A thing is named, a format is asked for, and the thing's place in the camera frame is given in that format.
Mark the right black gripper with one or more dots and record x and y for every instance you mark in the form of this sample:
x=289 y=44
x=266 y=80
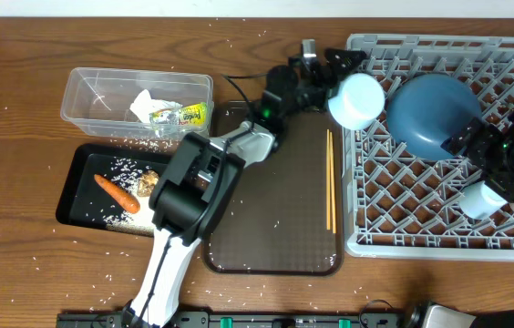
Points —
x=485 y=148

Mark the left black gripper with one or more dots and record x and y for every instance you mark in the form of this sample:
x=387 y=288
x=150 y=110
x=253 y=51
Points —
x=326 y=73

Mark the light blue rice bowl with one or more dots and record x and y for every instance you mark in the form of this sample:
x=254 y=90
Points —
x=357 y=101

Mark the small blue cup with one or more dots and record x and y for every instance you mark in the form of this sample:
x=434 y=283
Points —
x=478 y=201

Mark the wooden chopstick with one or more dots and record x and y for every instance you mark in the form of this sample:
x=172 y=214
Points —
x=328 y=183
x=332 y=182

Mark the large blue plate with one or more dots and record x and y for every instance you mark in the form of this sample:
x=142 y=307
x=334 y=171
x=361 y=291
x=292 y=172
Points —
x=428 y=110

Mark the green snack wrapper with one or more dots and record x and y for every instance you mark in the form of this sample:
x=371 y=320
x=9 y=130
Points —
x=193 y=115

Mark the aluminium foil ball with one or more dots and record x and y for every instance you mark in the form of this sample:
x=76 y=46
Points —
x=166 y=123

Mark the white tissue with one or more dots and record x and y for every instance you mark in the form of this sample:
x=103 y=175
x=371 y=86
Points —
x=144 y=104

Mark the brown food scrap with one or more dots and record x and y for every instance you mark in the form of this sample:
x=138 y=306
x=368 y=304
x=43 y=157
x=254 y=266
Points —
x=147 y=183

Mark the orange carrot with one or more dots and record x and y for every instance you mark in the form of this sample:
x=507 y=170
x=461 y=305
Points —
x=124 y=199

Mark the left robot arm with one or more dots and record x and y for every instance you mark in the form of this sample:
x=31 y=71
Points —
x=195 y=189

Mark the grey dishwasher rack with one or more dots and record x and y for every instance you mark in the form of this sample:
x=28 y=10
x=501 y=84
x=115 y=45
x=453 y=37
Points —
x=397 y=205

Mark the dark brown serving tray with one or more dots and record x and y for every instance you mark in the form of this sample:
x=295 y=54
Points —
x=276 y=220

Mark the pile of white rice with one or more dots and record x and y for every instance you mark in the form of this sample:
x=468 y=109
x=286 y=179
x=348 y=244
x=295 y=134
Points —
x=126 y=174

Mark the clear plastic bin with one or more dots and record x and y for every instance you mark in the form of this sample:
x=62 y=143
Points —
x=97 y=100

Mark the black plastic tray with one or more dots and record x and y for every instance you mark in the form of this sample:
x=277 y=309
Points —
x=82 y=200

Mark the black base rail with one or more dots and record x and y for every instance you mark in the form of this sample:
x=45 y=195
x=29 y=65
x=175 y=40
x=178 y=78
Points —
x=231 y=320

